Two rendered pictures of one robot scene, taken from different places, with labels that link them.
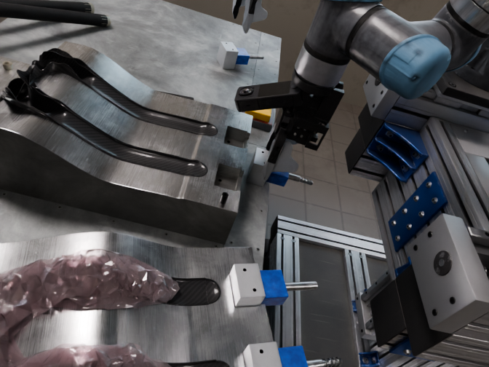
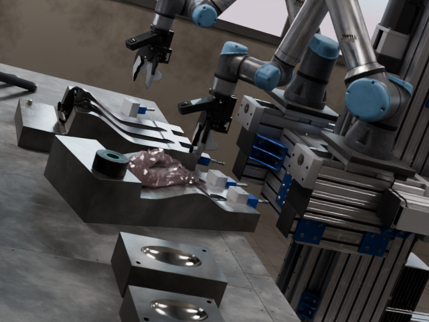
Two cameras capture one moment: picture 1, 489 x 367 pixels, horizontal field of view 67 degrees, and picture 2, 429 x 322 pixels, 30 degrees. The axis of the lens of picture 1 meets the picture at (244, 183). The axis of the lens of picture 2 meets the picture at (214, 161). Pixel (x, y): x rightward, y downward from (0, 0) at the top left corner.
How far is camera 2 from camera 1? 1.85 m
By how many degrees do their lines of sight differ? 31
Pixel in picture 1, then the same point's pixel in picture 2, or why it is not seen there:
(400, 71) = (262, 77)
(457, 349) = (319, 204)
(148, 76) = not seen: hidden behind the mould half
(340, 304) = not seen: outside the picture
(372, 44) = (248, 69)
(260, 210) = not seen: hidden behind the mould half
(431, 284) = (299, 171)
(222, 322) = (212, 188)
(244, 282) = (216, 174)
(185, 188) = (170, 146)
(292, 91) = (210, 99)
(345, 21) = (235, 62)
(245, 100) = (186, 107)
